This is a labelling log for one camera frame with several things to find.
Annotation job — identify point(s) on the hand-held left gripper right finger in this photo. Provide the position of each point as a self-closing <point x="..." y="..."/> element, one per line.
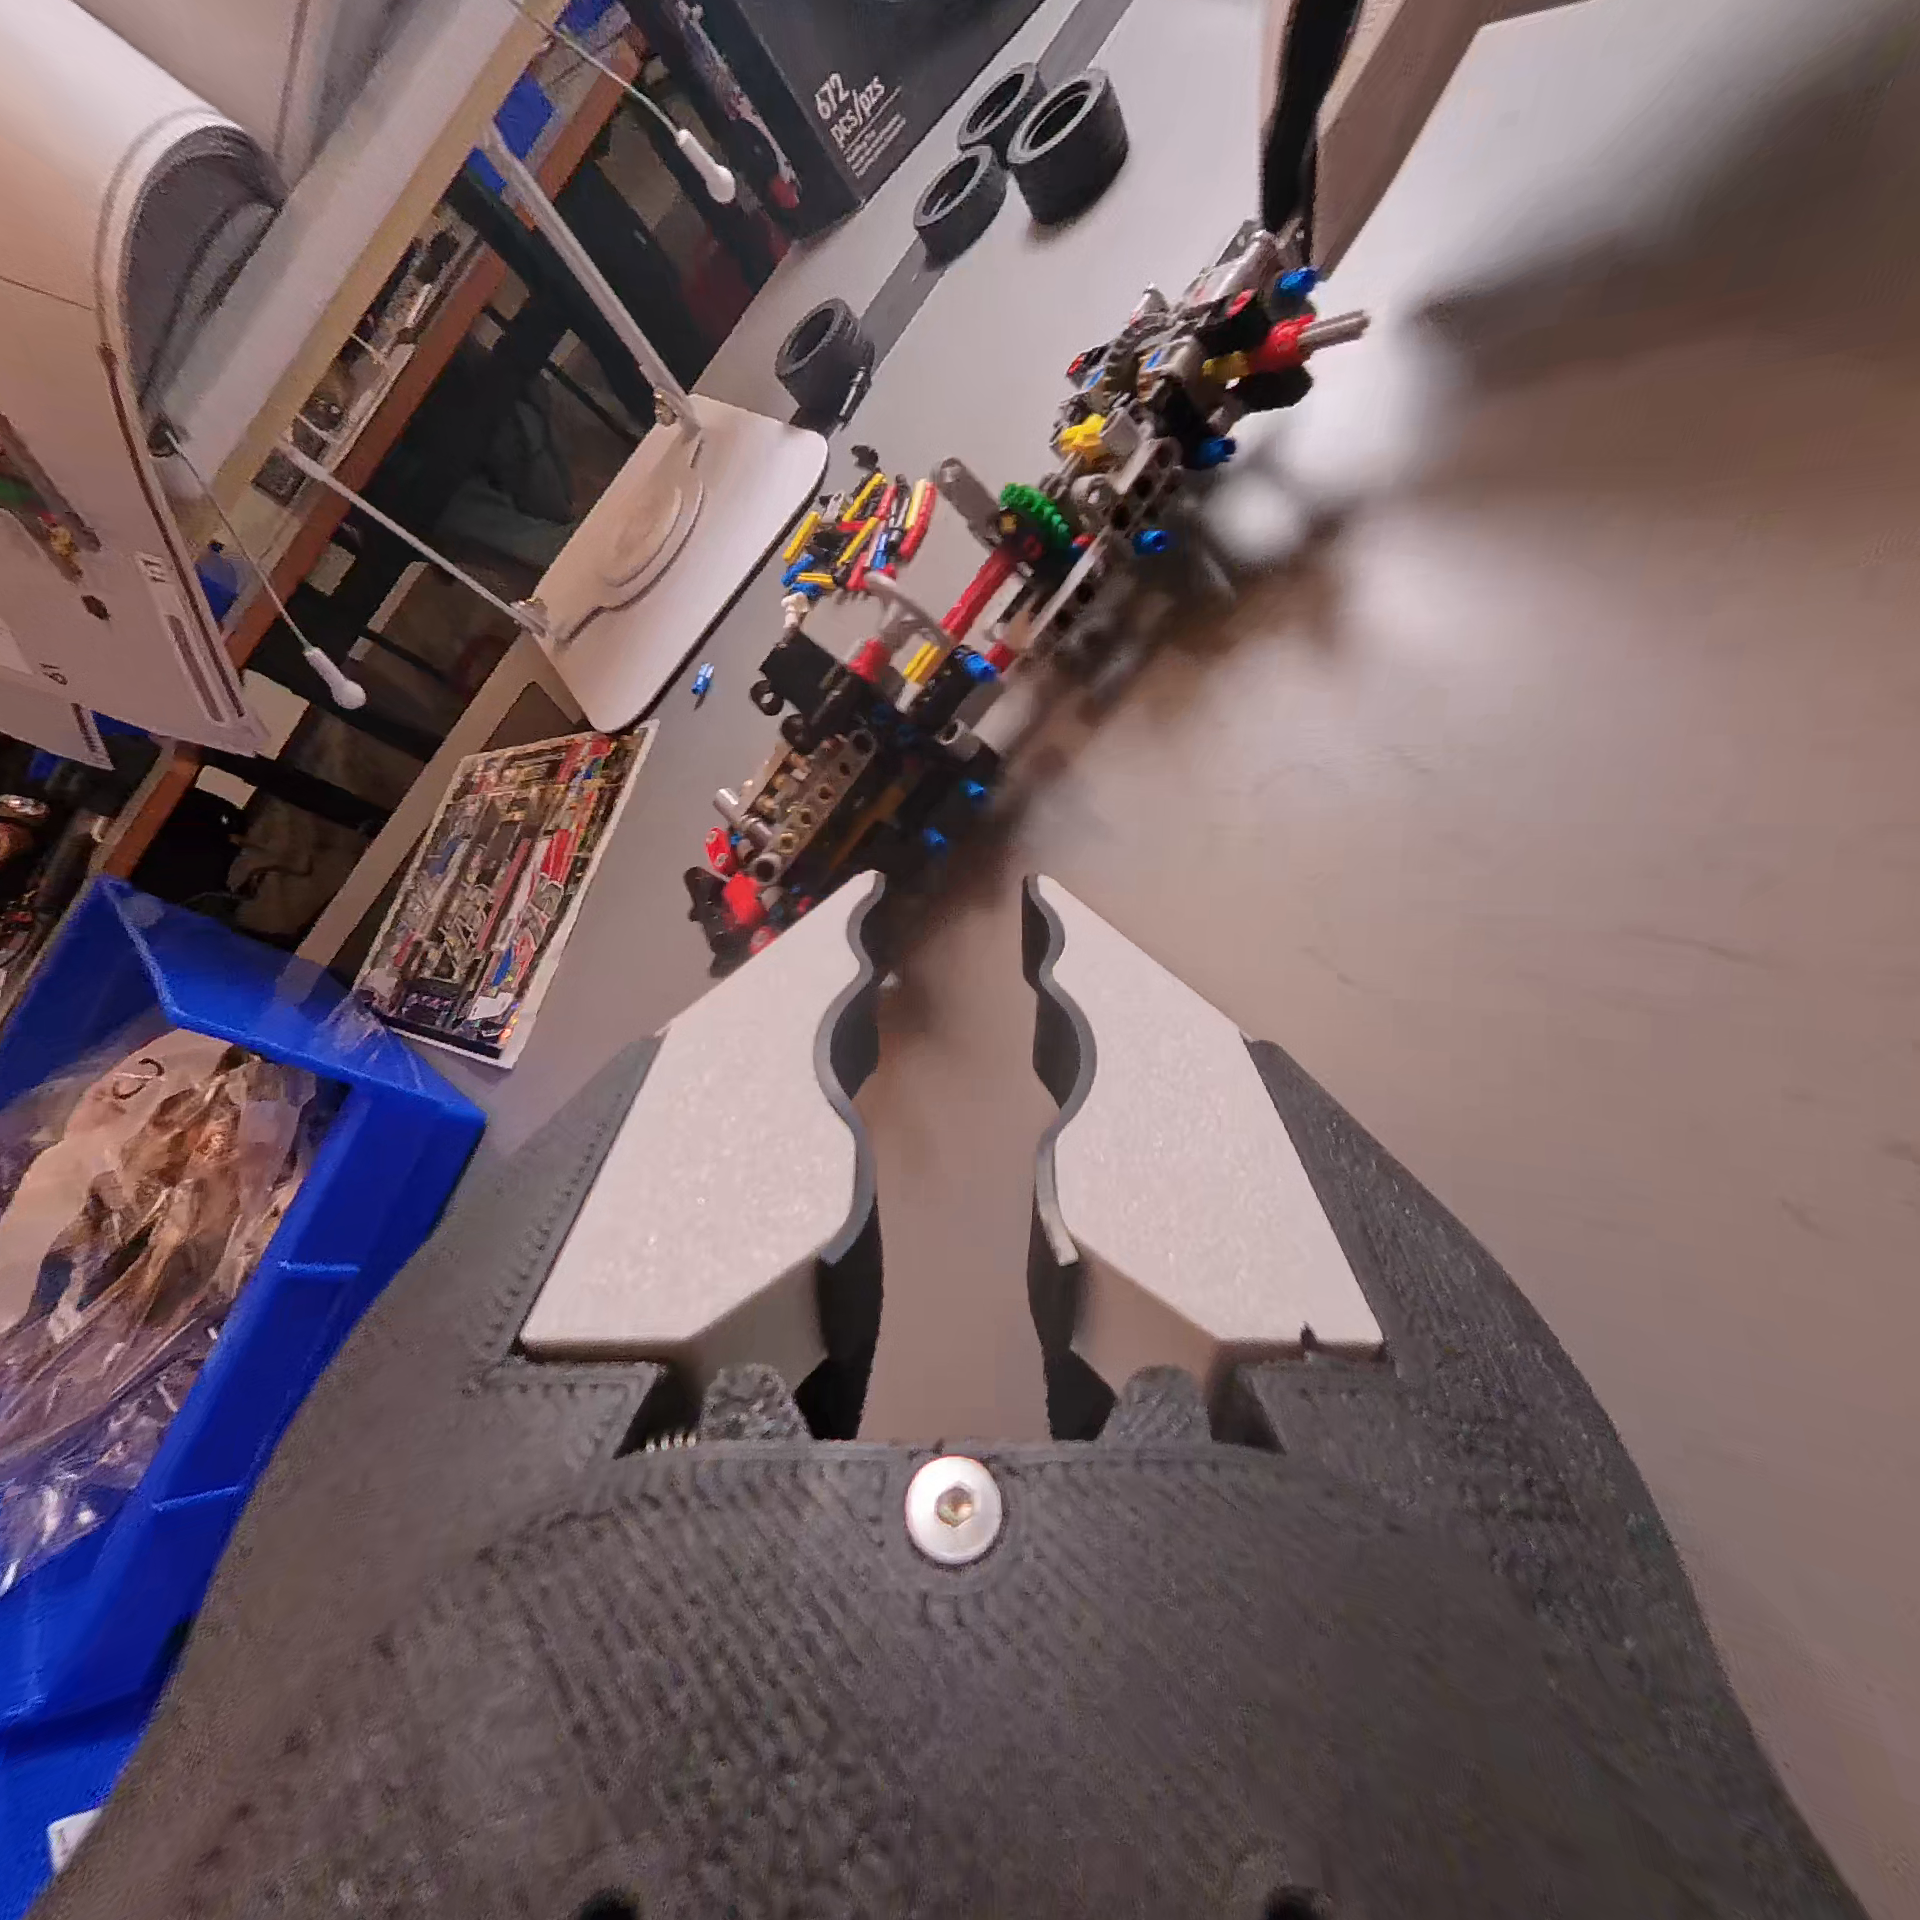
<point x="1185" y="1185"/>

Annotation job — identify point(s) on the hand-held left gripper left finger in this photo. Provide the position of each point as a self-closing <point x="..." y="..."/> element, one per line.
<point x="705" y="1171"/>

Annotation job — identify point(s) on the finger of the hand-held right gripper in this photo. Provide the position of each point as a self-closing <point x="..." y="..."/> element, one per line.
<point x="1651" y="134"/>

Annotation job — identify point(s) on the lego car chassis assembly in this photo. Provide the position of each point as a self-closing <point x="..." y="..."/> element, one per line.
<point x="819" y="796"/>

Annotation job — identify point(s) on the white book stand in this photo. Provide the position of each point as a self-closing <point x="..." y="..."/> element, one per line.
<point x="675" y="523"/>

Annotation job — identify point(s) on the black rubber lego tire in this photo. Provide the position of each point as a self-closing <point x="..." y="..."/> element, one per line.
<point x="932" y="225"/>
<point x="972" y="118"/>
<point x="825" y="360"/>
<point x="1103" y="157"/>

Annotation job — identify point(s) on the pile of small lego pins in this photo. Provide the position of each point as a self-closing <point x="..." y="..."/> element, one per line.
<point x="857" y="523"/>

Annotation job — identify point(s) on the black lego set box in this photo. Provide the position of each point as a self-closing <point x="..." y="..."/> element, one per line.
<point x="840" y="89"/>

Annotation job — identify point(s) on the blue plastic bin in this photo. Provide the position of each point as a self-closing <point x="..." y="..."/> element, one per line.
<point x="376" y="1140"/>

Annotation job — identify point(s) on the colourful sticker sheet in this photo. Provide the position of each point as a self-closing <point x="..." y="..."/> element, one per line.
<point x="495" y="884"/>

